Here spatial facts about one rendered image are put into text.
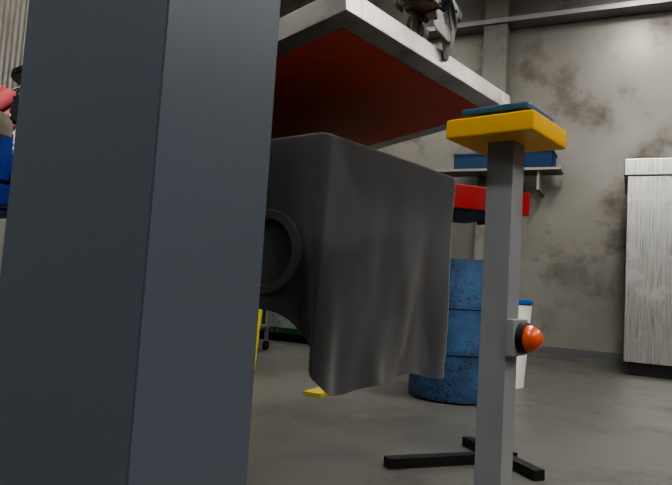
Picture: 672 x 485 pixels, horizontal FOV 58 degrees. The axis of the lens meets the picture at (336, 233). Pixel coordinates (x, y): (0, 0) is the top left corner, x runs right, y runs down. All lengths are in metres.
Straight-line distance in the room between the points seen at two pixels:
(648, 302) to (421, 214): 5.35
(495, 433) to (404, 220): 0.44
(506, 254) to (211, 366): 0.45
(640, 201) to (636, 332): 1.25
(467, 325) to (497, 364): 3.01
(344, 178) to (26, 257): 0.55
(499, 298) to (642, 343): 5.62
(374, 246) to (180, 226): 0.58
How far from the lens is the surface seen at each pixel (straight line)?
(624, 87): 8.31
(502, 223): 0.89
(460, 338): 3.90
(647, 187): 6.55
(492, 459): 0.91
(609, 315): 7.90
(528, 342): 0.87
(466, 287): 3.89
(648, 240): 6.49
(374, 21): 0.99
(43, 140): 0.64
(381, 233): 1.10
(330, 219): 0.99
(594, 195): 8.01
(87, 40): 0.63
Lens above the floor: 0.71
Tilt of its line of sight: 4 degrees up
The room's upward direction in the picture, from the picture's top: 4 degrees clockwise
